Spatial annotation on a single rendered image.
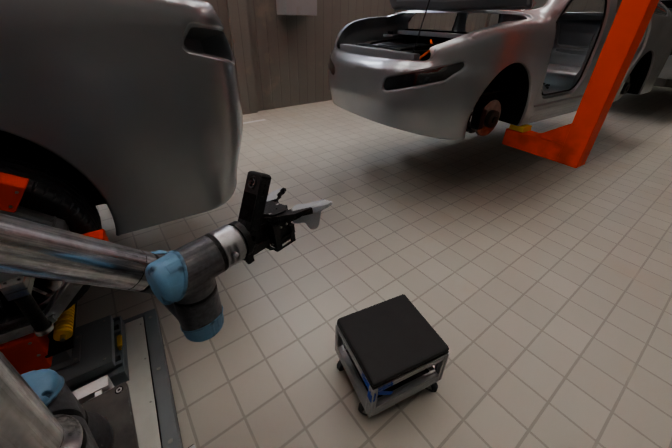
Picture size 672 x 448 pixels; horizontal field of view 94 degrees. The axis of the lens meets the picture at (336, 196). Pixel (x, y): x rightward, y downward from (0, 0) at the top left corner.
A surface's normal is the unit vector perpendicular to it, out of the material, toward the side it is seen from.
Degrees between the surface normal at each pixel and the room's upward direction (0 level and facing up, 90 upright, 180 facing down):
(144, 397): 0
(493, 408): 0
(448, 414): 0
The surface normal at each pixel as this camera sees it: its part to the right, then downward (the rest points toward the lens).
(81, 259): 0.90, 0.00
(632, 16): -0.84, 0.26
